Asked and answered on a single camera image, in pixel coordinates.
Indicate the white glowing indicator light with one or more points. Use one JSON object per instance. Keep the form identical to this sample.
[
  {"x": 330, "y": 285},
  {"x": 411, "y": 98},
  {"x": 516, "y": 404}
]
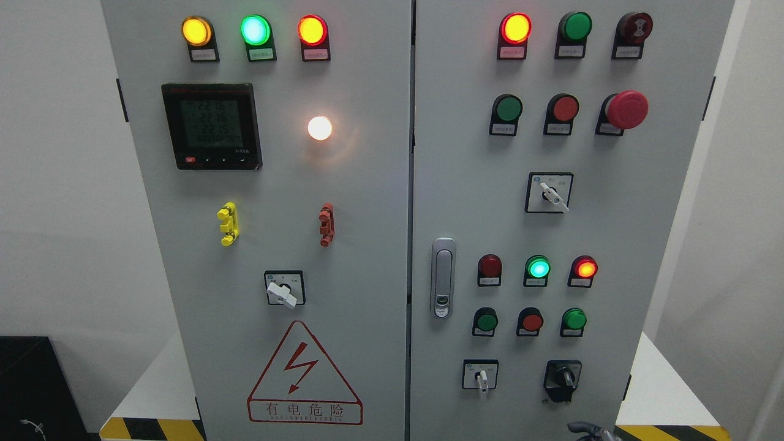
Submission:
[{"x": 319, "y": 128}]

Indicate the red push button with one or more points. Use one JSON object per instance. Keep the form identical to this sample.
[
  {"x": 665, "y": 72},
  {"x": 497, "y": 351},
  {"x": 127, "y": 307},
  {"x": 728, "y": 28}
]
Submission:
[
  {"x": 560, "y": 114},
  {"x": 529, "y": 322}
]

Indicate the white platform with hazard stripes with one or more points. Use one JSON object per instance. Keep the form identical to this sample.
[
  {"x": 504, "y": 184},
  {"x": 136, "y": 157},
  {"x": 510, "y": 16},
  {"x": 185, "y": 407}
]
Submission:
[{"x": 658, "y": 404}]

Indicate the white-handled selector switch bottom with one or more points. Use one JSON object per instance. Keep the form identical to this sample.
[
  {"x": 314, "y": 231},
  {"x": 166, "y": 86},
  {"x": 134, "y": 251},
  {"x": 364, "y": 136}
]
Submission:
[{"x": 480, "y": 374}]

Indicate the lit green indicator lower middle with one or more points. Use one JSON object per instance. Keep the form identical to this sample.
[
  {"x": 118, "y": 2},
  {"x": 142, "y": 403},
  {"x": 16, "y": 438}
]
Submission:
[{"x": 537, "y": 271}]

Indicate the dark red indicator lower left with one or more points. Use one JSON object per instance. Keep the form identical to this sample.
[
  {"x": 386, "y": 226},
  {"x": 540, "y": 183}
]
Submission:
[{"x": 489, "y": 271}]

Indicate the red electrical hazard warning sticker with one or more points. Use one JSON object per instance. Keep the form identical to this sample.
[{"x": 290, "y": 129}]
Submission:
[{"x": 301, "y": 384}]

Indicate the grey left cabinet door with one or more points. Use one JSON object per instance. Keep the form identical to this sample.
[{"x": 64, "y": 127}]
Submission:
[{"x": 356, "y": 288}]

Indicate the red push button lower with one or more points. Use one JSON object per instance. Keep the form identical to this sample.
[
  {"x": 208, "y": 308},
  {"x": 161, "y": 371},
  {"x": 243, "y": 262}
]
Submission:
[{"x": 529, "y": 322}]

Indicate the dark red buzzer alarm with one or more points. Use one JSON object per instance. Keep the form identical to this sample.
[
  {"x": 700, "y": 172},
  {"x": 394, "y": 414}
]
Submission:
[{"x": 631, "y": 32}]

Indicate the white-handled selector switch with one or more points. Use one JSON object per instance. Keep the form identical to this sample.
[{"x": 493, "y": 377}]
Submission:
[
  {"x": 549, "y": 192},
  {"x": 480, "y": 374}
]

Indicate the red test terminal block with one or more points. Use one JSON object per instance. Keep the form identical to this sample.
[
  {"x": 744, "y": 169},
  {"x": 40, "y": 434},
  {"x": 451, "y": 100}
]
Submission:
[{"x": 327, "y": 227}]

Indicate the green push button lower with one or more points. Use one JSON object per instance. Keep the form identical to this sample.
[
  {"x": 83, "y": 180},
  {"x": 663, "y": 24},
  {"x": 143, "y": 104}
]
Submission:
[{"x": 485, "y": 322}]

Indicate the green illuminated button lower right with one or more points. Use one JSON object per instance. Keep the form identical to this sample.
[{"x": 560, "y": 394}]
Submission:
[{"x": 573, "y": 323}]

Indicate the grey cabinet door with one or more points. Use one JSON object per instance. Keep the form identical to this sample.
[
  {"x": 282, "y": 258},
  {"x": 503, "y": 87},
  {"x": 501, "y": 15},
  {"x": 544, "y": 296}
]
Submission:
[
  {"x": 472, "y": 187},
  {"x": 356, "y": 288}
]

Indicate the green push button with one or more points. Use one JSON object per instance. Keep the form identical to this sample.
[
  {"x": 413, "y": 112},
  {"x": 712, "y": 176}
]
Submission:
[
  {"x": 505, "y": 115},
  {"x": 485, "y": 322}
]

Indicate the silver cabinet door handle lock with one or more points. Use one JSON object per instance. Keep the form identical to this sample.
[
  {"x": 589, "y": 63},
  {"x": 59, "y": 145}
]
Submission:
[{"x": 442, "y": 267}]

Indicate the lit red indicator top right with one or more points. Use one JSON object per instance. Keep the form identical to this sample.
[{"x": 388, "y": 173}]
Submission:
[{"x": 514, "y": 30}]

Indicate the red push button upper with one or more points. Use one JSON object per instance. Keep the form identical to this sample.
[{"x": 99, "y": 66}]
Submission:
[{"x": 560, "y": 114}]

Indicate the green push button upper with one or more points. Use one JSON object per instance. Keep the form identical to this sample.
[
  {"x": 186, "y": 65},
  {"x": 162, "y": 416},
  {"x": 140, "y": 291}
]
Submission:
[{"x": 505, "y": 115}]

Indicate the yellow test terminal block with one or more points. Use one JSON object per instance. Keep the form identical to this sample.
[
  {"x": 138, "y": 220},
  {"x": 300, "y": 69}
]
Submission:
[{"x": 228, "y": 223}]

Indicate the green indicator top right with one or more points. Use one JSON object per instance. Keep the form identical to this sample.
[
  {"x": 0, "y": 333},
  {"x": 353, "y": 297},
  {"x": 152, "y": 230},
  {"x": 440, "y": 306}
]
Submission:
[{"x": 573, "y": 31}]

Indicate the green indicator light top left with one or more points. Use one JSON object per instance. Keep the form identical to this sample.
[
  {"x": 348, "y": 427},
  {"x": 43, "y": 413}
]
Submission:
[{"x": 258, "y": 38}]

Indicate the grey right cabinet door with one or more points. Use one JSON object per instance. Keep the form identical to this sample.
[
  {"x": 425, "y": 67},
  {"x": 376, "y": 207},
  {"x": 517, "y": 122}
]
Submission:
[{"x": 472, "y": 187}]

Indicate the yellow indicator light top left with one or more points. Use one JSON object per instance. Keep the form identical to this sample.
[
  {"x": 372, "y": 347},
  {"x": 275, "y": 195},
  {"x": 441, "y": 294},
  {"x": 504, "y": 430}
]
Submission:
[{"x": 201, "y": 43}]

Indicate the white-handled selector switch left door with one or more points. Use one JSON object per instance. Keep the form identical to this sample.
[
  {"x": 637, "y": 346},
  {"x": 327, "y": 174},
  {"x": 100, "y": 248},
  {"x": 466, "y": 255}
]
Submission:
[{"x": 285, "y": 287}]

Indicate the white-handled selector switch upper right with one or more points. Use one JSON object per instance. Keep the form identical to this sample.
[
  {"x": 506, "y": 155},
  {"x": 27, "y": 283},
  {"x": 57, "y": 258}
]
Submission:
[{"x": 549, "y": 192}]

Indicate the black box lower left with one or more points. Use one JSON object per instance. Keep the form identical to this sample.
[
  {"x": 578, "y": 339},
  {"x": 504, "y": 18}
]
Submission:
[{"x": 36, "y": 402}]

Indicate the black digital power meter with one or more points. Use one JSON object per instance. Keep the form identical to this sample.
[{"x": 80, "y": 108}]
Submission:
[{"x": 213, "y": 126}]

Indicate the red emergency stop mushroom button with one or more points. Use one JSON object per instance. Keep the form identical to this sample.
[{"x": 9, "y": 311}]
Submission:
[{"x": 621, "y": 111}]

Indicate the black rotary knob switch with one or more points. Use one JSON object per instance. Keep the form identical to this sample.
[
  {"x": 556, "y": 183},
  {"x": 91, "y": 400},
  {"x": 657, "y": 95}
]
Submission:
[{"x": 561, "y": 380}]

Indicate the grey gloved robotic hand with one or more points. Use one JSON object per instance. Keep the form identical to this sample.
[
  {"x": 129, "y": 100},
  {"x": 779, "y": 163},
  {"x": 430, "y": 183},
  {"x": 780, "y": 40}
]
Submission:
[{"x": 592, "y": 431}]

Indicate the red indicator lower right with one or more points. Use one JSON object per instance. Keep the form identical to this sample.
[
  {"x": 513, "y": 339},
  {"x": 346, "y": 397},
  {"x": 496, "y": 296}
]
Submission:
[{"x": 582, "y": 272}]

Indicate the red-orange indicator light top left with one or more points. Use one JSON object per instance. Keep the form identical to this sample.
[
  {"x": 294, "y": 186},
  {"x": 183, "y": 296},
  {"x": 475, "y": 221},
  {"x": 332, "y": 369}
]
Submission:
[{"x": 314, "y": 38}]

